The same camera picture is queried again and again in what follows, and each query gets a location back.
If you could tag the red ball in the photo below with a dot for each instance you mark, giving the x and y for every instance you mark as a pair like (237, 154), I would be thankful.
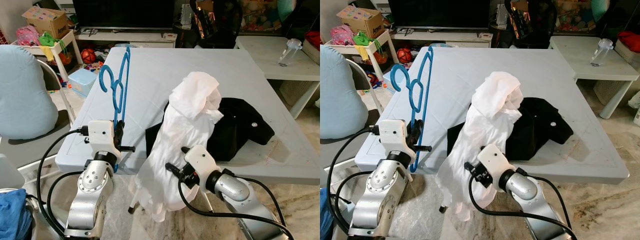
(88, 56)
(404, 56)

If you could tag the red cloth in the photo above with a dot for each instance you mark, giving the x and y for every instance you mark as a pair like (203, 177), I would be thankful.
(630, 40)
(312, 39)

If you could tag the black television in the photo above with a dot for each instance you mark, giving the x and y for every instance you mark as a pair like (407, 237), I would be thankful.
(125, 12)
(440, 12)

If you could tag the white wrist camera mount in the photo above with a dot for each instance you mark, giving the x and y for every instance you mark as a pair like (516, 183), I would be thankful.
(102, 137)
(202, 160)
(395, 137)
(492, 160)

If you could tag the white grey folding chair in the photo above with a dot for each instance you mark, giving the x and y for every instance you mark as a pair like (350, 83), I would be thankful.
(30, 150)
(342, 152)

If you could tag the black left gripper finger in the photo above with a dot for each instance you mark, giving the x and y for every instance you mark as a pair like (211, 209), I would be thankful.
(426, 148)
(130, 148)

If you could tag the light blue folding table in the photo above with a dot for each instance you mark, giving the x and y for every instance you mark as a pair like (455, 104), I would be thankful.
(465, 65)
(150, 65)

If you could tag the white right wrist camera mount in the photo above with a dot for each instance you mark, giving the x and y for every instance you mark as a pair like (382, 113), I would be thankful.
(492, 160)
(202, 160)

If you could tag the black office chair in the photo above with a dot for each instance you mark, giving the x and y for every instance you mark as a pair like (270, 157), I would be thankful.
(537, 30)

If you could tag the black garment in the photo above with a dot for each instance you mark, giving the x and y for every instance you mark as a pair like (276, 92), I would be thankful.
(542, 125)
(240, 125)

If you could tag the small white shelf table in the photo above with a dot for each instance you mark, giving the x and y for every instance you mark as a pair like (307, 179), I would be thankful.
(76, 47)
(391, 47)

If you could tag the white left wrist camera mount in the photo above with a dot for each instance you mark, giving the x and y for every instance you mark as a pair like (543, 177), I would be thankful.
(395, 137)
(102, 137)

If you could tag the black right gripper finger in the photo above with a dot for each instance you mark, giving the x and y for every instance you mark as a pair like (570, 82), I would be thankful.
(185, 149)
(172, 167)
(469, 165)

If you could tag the cardboard box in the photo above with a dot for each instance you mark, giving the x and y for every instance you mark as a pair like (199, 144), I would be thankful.
(50, 25)
(365, 25)

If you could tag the clear plastic bottle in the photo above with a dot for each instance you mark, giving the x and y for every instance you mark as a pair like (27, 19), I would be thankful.
(601, 54)
(289, 54)

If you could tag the white woven basket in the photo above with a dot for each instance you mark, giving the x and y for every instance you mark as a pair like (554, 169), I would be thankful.
(607, 91)
(295, 91)

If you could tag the light blue cushion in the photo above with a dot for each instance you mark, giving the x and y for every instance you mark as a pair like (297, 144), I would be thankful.
(22, 95)
(340, 95)

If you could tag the white side table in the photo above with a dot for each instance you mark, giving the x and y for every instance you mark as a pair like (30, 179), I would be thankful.
(580, 55)
(265, 55)

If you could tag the white garment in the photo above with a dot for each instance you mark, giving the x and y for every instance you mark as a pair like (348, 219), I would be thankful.
(185, 120)
(492, 115)

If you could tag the blue plastic hanger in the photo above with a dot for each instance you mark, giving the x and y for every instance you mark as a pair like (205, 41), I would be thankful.
(101, 79)
(393, 80)

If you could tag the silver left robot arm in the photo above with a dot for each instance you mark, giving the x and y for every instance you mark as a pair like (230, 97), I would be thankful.
(372, 200)
(87, 200)

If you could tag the white television stand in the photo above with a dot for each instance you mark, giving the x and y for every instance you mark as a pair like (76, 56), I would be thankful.
(125, 37)
(440, 37)

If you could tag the light blue plastic stool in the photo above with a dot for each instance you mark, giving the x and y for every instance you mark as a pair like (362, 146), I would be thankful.
(81, 82)
(389, 82)

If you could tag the pink bag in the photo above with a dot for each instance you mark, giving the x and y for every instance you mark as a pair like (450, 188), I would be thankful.
(27, 36)
(342, 36)

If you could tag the green toy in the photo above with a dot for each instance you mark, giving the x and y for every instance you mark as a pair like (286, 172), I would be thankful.
(361, 39)
(47, 39)

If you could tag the blue garment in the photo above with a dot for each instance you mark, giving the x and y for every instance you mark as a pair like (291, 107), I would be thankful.
(12, 215)
(325, 215)

